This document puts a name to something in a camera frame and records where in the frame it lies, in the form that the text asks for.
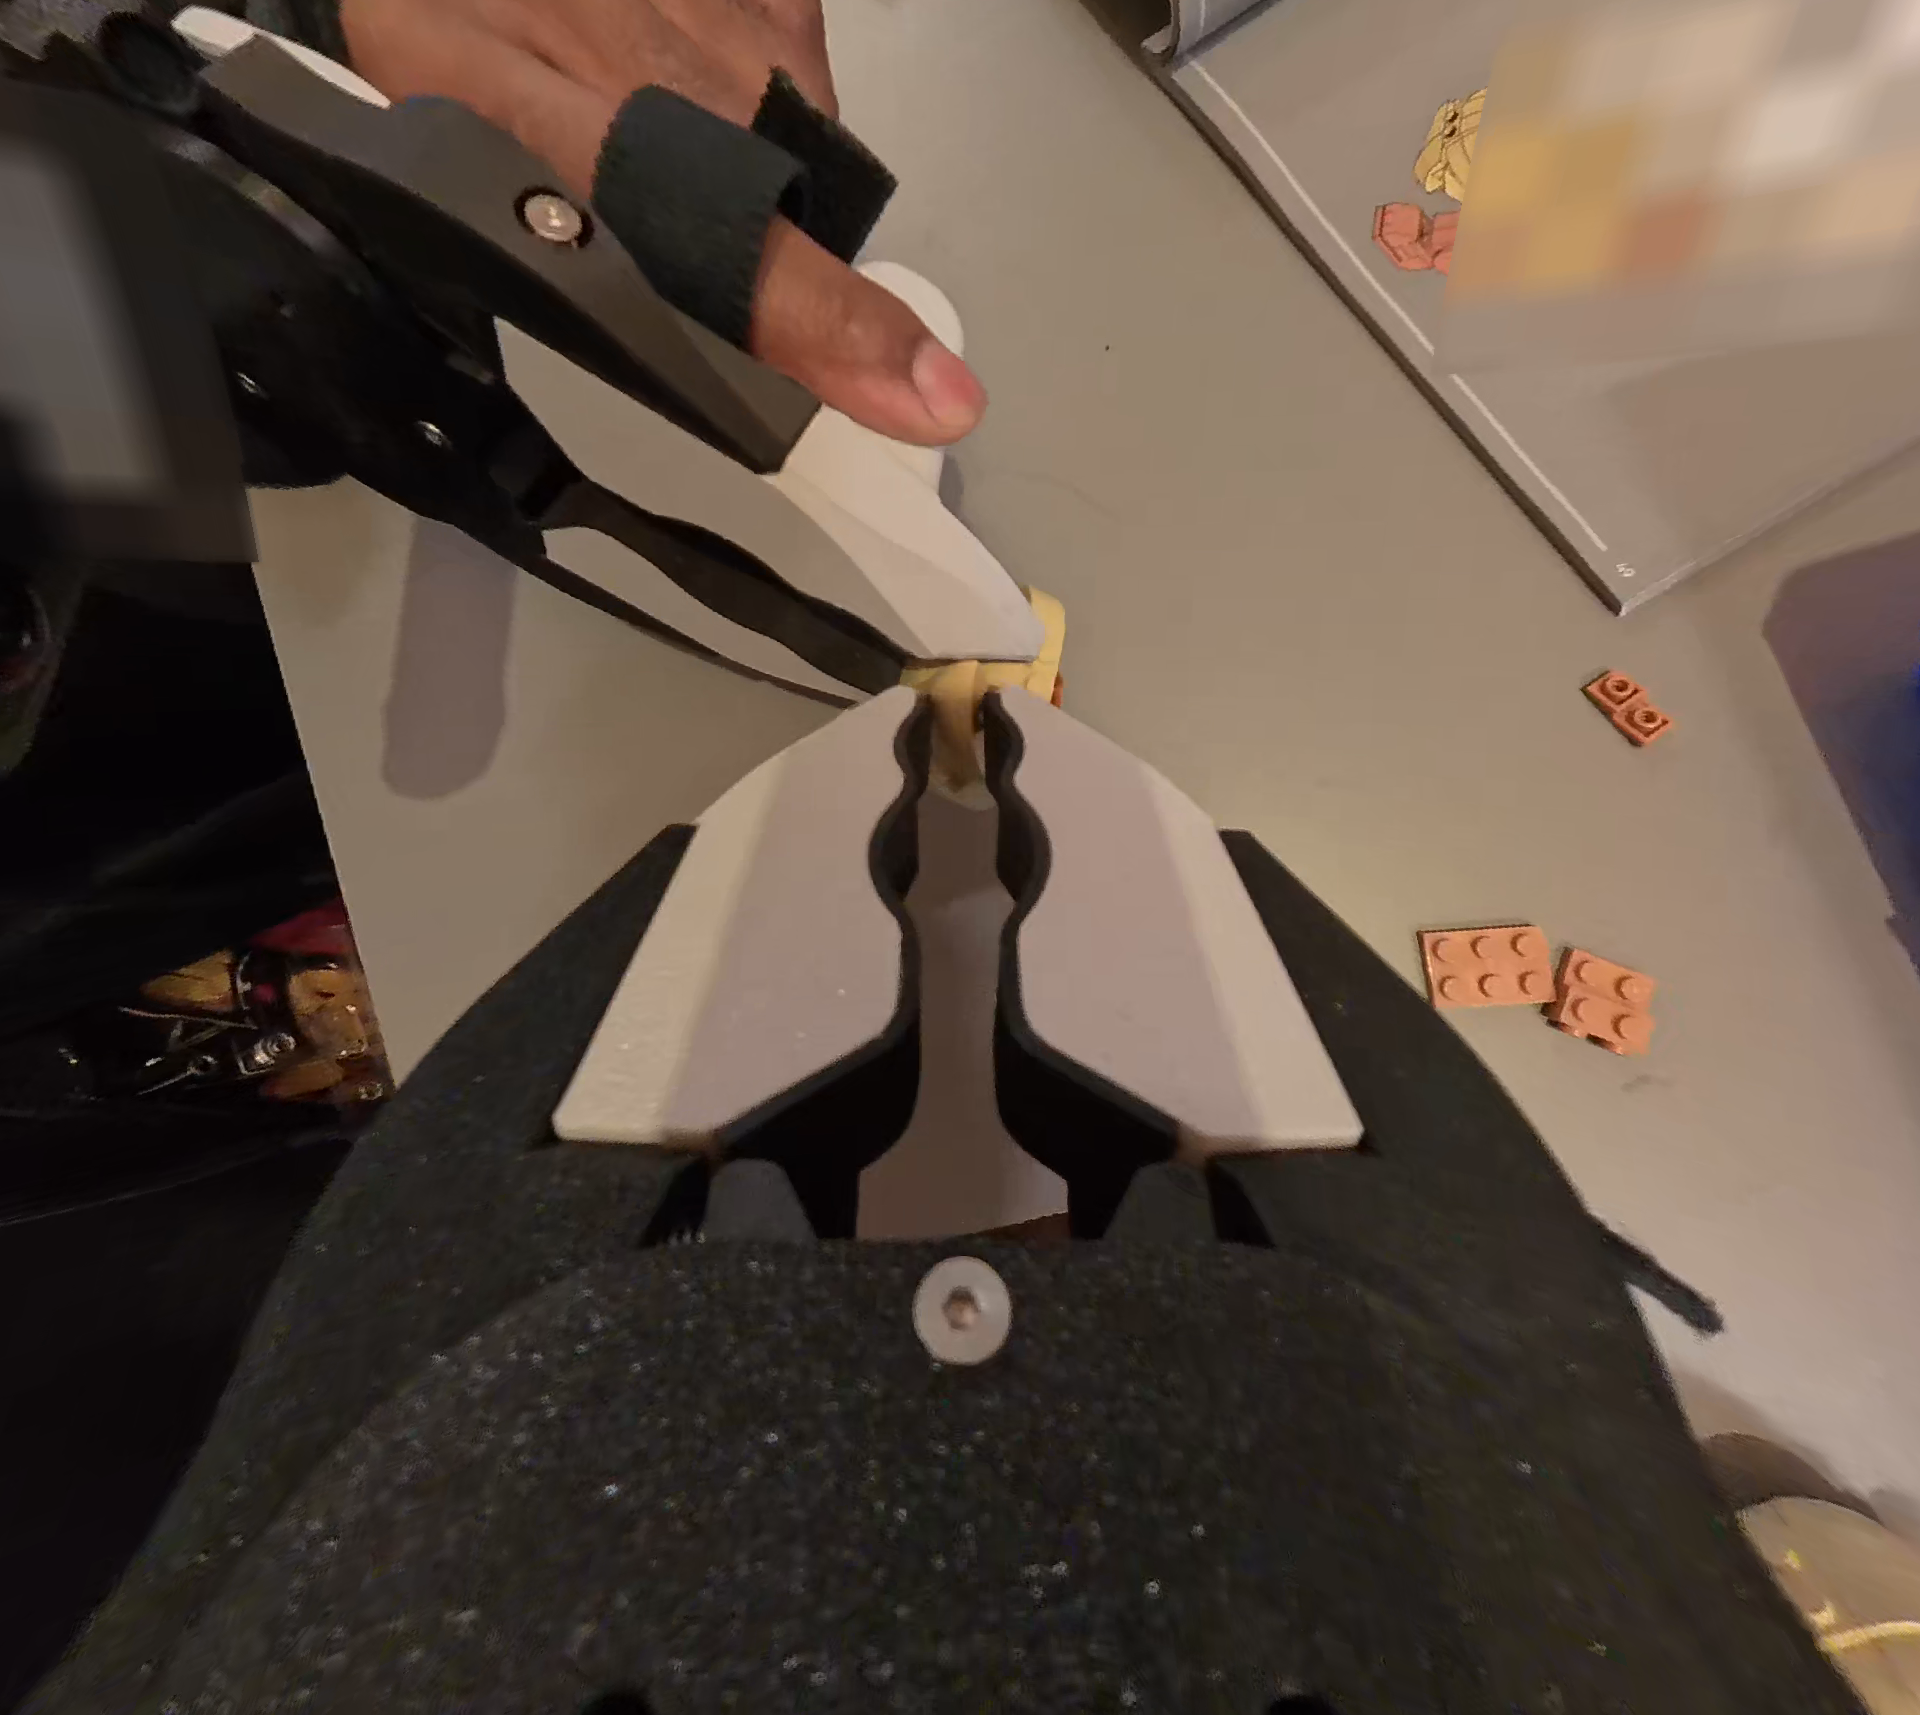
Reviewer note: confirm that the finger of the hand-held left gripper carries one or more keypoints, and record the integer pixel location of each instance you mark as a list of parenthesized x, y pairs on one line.
[(675, 623), (915, 547)]

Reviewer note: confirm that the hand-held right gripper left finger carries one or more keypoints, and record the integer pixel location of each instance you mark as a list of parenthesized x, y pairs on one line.
[(751, 966)]

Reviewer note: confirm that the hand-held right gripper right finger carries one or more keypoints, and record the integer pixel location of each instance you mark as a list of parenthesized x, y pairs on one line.
[(1171, 980)]

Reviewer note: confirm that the tan curved brick assembly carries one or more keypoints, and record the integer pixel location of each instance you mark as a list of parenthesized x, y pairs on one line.
[(961, 727)]

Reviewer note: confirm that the grey desk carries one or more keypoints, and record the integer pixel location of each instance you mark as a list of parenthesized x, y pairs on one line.
[(1275, 471)]

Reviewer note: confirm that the person's left hand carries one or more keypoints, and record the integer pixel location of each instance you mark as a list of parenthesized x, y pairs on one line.
[(601, 5)]

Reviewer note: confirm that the reddish brown six-stud plate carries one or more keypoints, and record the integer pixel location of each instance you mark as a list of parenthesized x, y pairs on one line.
[(1484, 968)]

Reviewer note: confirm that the reddish brown stacked small plates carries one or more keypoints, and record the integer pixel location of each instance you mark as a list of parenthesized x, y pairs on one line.
[(1602, 996)]

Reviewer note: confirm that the red yellow printed dark object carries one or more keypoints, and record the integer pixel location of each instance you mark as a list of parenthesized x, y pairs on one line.
[(271, 996)]

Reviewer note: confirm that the reddish brown two-stud plate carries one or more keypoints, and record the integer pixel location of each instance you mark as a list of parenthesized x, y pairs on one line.
[(1628, 709)]

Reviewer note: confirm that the grey instruction booklet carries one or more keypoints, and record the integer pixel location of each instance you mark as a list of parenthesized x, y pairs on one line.
[(1351, 171)]

